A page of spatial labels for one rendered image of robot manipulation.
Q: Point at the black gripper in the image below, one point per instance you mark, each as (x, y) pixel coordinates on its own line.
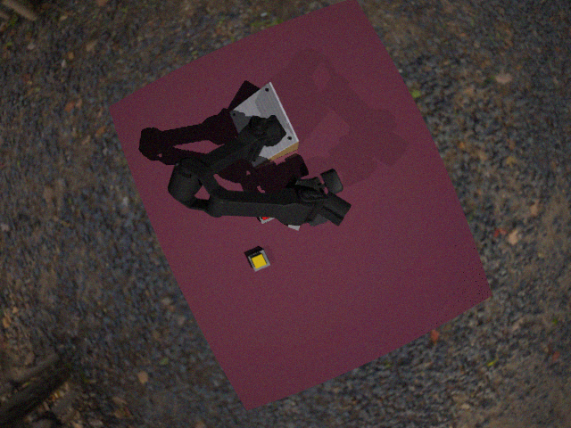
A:
(332, 182)

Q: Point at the yellow button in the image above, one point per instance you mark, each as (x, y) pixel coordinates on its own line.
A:
(259, 260)

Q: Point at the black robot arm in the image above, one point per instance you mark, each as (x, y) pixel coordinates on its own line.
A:
(301, 202)

